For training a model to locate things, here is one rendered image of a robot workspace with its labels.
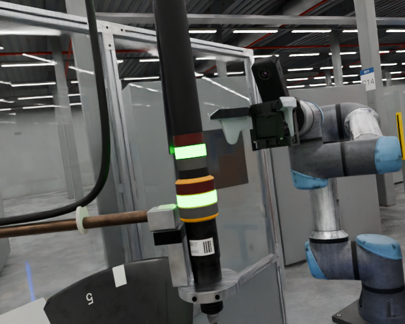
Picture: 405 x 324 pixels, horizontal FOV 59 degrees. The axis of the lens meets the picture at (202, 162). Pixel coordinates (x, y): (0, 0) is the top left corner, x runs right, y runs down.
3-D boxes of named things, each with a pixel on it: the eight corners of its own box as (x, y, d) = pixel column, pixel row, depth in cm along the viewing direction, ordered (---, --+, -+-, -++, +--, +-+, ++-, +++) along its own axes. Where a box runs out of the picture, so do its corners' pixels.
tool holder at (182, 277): (154, 308, 37) (141, 216, 37) (168, 281, 44) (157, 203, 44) (240, 301, 36) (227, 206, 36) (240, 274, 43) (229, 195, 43)
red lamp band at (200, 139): (171, 147, 38) (170, 135, 38) (177, 146, 41) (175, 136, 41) (202, 143, 37) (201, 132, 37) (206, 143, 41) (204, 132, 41)
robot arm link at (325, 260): (360, 285, 102) (339, 99, 106) (306, 284, 108) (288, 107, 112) (360, 275, 113) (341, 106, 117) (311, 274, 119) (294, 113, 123)
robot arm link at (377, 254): (408, 290, 98) (403, 242, 97) (355, 288, 103) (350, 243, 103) (402, 273, 109) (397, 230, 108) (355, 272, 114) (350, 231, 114)
